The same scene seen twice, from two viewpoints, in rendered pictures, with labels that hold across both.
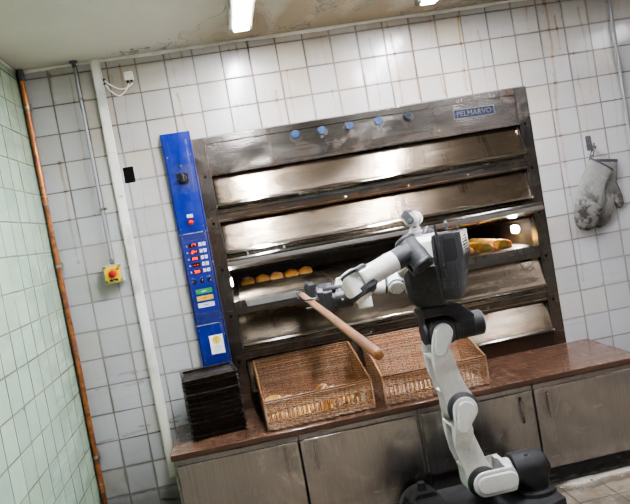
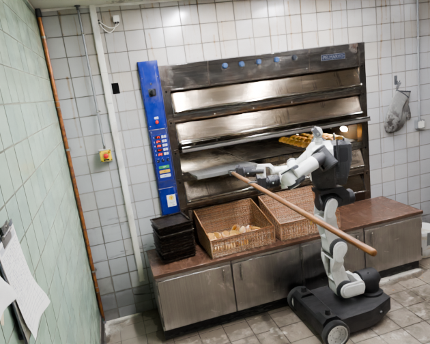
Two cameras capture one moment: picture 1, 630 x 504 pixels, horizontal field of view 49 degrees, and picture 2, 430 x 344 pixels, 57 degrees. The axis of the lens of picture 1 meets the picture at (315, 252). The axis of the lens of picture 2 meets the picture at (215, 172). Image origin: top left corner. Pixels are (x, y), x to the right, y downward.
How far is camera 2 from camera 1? 0.84 m
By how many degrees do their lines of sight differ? 12
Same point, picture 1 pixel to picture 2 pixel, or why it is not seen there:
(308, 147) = (232, 74)
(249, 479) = (201, 287)
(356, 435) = (265, 259)
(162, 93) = (138, 32)
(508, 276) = not seen: hidden behind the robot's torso
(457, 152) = (321, 82)
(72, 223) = (76, 120)
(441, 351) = (330, 215)
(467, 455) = (337, 274)
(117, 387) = (106, 227)
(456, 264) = (347, 164)
